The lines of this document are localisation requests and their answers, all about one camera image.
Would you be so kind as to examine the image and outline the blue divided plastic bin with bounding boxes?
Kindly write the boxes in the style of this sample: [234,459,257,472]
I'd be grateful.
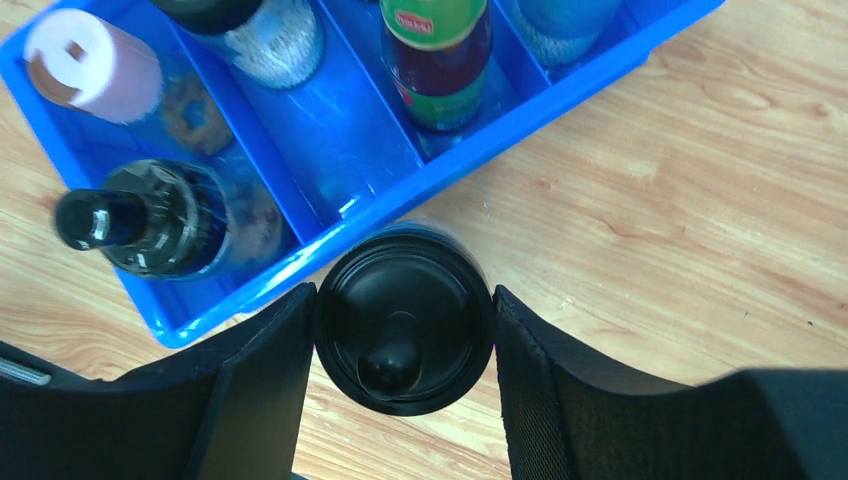
[0,0,727,350]

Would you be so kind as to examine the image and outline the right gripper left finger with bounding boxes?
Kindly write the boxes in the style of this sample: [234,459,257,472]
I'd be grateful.
[1,283,317,479]

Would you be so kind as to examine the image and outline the silver lid millet jar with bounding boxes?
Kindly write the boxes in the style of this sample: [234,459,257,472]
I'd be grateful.
[510,0,623,68]

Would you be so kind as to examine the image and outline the black cap soy bottle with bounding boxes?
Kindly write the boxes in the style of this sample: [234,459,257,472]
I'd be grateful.
[54,158,286,282]

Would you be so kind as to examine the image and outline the yellow cap sauce bottle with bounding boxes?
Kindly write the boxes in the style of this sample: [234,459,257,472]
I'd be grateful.
[379,0,493,132]

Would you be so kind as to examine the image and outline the pink lid spice jar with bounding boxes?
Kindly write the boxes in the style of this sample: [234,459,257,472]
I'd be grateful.
[23,7,236,157]

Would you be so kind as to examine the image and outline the black lid jar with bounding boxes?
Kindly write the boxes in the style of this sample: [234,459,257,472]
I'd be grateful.
[314,220,496,417]
[153,0,325,89]

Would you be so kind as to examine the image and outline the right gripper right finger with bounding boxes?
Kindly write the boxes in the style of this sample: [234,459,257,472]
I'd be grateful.
[494,287,847,479]

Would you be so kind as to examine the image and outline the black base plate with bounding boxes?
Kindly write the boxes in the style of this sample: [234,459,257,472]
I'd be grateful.
[1,342,87,387]

